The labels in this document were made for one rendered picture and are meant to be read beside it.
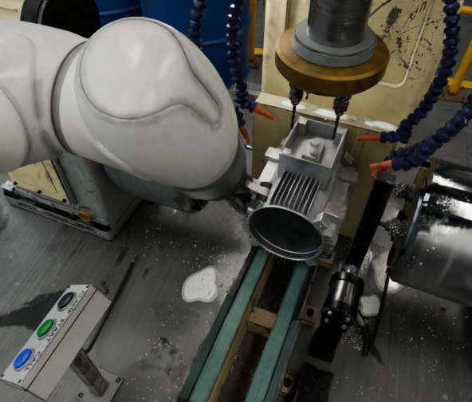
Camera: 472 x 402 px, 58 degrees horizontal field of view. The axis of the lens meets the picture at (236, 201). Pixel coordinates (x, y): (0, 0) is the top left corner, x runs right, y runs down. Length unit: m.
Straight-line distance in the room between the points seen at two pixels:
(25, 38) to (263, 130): 0.65
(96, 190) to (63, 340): 0.40
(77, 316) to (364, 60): 0.59
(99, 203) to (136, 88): 0.76
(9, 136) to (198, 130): 0.15
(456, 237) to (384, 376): 0.35
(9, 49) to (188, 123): 0.16
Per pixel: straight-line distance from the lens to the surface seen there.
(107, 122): 0.29
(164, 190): 0.86
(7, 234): 1.24
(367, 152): 0.92
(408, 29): 0.91
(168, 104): 0.28
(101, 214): 1.06
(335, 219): 0.81
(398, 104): 0.98
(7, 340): 1.08
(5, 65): 0.38
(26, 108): 0.37
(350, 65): 0.68
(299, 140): 0.87
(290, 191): 0.79
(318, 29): 0.68
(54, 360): 0.71
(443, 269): 0.80
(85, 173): 0.96
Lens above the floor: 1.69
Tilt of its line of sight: 49 degrees down
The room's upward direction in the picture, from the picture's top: straight up
